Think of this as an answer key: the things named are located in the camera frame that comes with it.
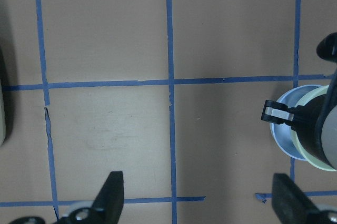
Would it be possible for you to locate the green bowl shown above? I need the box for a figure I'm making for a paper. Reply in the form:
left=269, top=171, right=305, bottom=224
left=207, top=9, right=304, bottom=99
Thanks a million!
left=290, top=85, right=336, bottom=171

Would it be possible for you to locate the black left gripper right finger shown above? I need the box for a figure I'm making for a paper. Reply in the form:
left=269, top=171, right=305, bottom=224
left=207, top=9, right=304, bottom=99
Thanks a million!
left=272, top=174, right=320, bottom=224

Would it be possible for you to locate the blue bowl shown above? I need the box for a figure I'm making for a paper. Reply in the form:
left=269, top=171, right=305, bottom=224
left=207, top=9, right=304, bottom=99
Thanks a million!
left=270, top=85, right=321, bottom=161

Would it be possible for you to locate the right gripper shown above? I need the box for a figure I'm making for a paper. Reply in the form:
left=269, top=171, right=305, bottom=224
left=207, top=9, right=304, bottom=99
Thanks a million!
left=290, top=94, right=327, bottom=161

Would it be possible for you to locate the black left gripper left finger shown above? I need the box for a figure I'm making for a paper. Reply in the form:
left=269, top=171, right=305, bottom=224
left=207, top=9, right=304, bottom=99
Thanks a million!
left=91, top=171, right=124, bottom=223

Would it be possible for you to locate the white toaster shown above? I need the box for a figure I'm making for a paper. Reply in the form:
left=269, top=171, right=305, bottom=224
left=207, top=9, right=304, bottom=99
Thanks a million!
left=1, top=49, right=7, bottom=146

